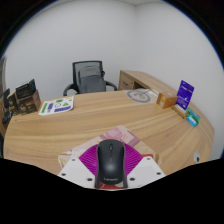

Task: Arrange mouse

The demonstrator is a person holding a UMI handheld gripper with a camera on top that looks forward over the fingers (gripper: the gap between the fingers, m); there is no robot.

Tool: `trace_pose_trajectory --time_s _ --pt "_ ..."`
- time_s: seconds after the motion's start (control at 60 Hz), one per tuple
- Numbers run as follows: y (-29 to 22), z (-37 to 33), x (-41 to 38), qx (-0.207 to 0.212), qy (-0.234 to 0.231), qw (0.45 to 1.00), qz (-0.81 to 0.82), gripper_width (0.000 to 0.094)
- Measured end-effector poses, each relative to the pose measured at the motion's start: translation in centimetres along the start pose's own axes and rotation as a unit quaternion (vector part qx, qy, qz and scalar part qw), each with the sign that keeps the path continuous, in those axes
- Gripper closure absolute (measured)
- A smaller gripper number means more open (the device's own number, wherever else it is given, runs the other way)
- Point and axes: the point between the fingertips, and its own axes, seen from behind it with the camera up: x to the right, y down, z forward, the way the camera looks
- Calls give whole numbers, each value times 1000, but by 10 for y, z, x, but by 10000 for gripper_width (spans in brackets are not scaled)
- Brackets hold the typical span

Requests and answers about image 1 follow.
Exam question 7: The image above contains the white green printed sheet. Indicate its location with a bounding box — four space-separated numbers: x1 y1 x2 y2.
38 95 75 117

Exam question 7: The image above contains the wide brown cardboard box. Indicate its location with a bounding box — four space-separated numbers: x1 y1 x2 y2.
16 90 42 115

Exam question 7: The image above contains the dark brown cardboard box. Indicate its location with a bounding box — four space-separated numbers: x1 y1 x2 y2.
15 78 37 100

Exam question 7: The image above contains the small light blue box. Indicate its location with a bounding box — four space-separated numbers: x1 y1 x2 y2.
185 115 199 128

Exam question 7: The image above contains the purple sign on wooden stand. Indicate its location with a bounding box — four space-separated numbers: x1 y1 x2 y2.
171 79 195 119

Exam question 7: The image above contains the grey backpack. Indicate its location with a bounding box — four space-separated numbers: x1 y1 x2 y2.
77 65 108 94

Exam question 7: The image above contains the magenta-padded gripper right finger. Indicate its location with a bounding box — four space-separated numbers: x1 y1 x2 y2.
123 141 167 189

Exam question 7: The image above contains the black mesh office chair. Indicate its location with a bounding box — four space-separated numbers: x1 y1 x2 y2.
62 60 119 97

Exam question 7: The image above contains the small orange box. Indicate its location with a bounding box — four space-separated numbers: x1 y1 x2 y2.
156 92 179 109

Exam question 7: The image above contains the wooden side cabinet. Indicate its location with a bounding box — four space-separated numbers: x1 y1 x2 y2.
118 69 178 98

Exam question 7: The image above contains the white round cable grommet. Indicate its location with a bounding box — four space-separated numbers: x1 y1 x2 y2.
193 151 202 164

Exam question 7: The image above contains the small green box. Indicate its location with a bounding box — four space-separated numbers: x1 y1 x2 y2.
185 107 202 124

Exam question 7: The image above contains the black computer mouse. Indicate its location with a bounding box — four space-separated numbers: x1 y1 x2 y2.
94 139 129 190

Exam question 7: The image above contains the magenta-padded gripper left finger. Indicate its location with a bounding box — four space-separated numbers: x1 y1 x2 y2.
57 141 100 189

